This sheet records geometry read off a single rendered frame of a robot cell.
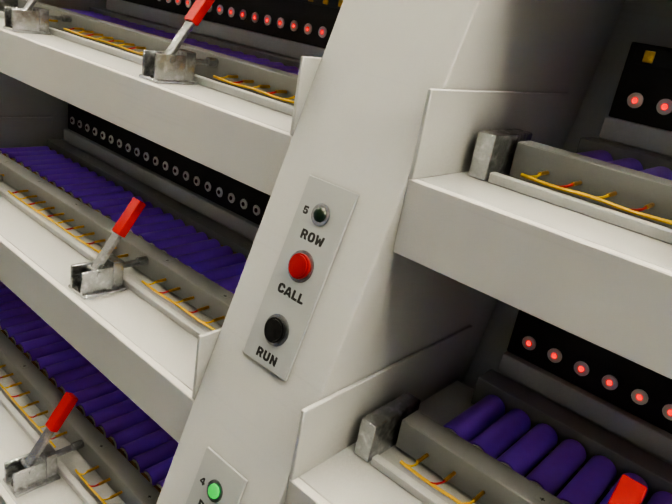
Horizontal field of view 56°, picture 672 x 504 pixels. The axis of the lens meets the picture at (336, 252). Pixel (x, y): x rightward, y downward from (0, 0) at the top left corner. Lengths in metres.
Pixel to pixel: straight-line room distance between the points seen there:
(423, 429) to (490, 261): 0.13
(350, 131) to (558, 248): 0.14
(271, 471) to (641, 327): 0.23
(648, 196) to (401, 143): 0.14
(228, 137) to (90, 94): 0.19
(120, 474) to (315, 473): 0.27
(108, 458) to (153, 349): 0.17
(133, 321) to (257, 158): 0.18
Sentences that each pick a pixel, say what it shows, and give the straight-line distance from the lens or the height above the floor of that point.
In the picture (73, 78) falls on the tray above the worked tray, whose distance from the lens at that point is 0.65.
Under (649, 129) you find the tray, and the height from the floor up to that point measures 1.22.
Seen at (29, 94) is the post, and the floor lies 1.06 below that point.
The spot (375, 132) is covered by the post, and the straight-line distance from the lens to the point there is 0.38.
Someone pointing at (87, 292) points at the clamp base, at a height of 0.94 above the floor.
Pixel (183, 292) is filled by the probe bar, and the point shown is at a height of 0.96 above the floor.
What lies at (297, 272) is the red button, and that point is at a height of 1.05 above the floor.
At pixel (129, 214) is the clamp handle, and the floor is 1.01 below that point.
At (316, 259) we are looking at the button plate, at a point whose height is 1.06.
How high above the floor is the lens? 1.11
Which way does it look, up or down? 7 degrees down
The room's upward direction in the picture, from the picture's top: 21 degrees clockwise
